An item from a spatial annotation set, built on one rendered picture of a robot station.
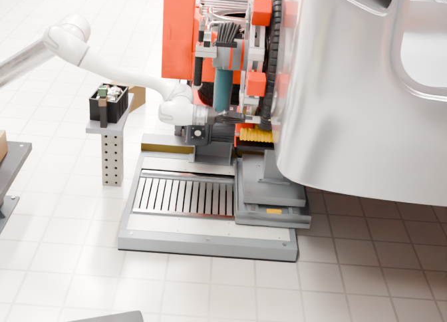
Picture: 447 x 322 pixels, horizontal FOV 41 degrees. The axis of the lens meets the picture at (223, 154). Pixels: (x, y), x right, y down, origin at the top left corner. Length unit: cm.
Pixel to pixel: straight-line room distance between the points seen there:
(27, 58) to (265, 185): 125
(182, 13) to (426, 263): 173
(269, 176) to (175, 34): 89
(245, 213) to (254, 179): 22
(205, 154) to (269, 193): 65
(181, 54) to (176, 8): 24
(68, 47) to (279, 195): 119
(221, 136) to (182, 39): 55
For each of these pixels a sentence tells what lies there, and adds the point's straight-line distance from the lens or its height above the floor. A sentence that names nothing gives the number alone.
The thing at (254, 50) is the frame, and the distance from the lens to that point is 249.
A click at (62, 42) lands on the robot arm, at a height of 94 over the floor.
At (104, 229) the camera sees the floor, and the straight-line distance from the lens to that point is 301.
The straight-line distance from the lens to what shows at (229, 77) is 291.
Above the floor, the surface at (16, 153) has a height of 30.
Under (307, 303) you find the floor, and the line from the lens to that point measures 271.
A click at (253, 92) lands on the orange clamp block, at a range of 245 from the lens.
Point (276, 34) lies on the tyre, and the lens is 247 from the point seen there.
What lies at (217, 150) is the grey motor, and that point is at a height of 13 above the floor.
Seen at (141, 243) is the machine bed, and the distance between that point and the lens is 283.
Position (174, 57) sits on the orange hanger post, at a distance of 325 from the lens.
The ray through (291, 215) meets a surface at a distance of 291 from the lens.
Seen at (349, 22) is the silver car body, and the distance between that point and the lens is 169.
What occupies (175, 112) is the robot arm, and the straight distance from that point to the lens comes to 262.
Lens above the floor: 182
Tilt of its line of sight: 30 degrees down
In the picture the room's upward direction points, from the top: 5 degrees clockwise
